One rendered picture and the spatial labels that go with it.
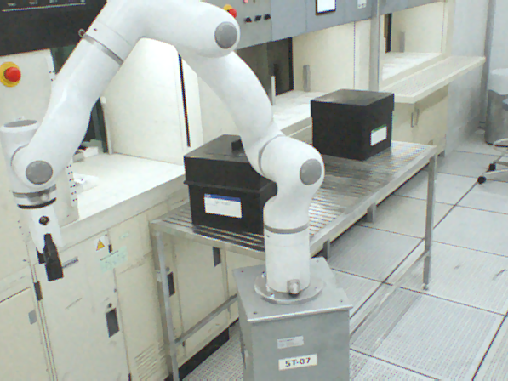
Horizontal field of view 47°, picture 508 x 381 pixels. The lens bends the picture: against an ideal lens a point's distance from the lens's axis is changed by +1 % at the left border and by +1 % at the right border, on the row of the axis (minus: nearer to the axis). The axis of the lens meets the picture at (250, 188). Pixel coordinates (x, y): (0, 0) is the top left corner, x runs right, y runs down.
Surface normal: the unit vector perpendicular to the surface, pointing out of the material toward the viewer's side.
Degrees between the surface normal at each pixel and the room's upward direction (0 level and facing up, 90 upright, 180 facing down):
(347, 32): 90
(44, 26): 90
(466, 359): 0
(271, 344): 90
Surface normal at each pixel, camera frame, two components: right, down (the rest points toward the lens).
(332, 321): 0.17, 0.34
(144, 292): 0.81, 0.16
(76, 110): 0.75, -0.42
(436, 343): -0.06, -0.94
